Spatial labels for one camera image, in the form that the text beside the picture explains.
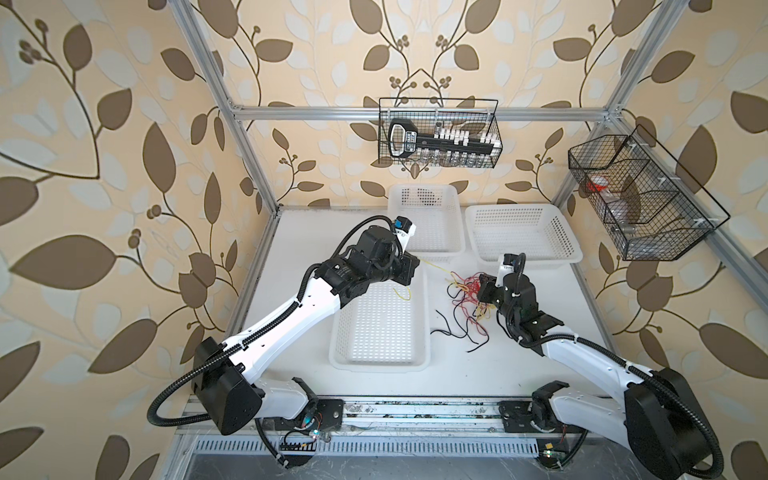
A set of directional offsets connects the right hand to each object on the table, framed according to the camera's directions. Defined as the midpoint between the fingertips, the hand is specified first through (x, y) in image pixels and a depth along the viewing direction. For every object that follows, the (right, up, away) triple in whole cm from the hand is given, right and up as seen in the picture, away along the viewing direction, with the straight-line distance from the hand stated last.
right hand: (482, 279), depth 86 cm
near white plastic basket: (-29, -15, +3) cm, 33 cm away
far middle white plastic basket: (-9, +22, +34) cm, 42 cm away
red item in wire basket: (+30, +27, -5) cm, 41 cm away
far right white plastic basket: (+30, +14, +25) cm, 42 cm away
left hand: (-19, +7, -14) cm, 24 cm away
